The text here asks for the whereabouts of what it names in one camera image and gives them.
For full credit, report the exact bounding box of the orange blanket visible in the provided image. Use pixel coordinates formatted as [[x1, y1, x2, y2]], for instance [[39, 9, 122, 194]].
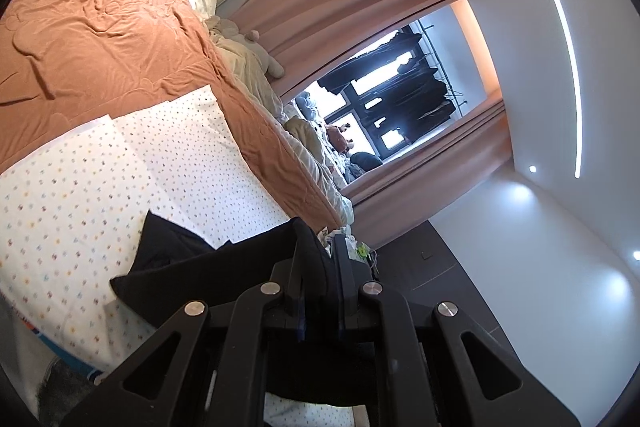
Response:
[[0, 0, 353, 230]]

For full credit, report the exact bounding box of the metal clothes rail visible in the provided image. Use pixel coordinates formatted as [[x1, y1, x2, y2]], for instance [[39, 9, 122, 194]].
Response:
[[417, 19, 468, 105]]

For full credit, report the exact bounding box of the black button-up jacket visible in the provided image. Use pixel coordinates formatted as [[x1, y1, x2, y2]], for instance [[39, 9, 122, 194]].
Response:
[[110, 209, 373, 408]]

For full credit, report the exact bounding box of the blue plush toy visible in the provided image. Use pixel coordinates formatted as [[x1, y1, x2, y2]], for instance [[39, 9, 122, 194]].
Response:
[[294, 91, 322, 122]]

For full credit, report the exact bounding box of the row of hanging dark clothes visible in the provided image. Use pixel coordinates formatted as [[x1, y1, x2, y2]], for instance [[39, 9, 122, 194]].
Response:
[[317, 28, 467, 145]]

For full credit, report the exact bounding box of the beige plush bear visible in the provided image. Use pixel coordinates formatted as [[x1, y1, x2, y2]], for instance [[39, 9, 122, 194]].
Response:
[[207, 16, 287, 81]]

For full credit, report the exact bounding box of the white dotted bed sheet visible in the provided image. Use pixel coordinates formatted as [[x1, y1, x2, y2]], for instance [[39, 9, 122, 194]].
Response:
[[0, 86, 351, 427]]

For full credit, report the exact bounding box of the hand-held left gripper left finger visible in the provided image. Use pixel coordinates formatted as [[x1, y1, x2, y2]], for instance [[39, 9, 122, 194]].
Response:
[[60, 256, 307, 427]]

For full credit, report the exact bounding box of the dark cushion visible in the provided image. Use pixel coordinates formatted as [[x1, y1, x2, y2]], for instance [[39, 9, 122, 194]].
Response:
[[349, 151, 385, 174]]

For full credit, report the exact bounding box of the ceiling light strip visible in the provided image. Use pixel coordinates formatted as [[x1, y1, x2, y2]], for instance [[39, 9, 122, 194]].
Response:
[[516, 0, 584, 180]]

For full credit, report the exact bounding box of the white nightstand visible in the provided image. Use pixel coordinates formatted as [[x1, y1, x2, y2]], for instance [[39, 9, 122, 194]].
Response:
[[345, 241, 382, 282]]

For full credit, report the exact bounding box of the orange plush toy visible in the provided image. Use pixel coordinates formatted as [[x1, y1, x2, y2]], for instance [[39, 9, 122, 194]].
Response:
[[324, 123, 353, 154]]

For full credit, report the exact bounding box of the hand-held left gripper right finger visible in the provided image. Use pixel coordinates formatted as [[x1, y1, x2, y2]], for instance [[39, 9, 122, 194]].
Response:
[[334, 234, 582, 427]]

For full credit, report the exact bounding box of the beige duvet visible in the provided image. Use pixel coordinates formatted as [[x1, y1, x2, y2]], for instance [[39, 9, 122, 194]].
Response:
[[207, 27, 353, 224]]

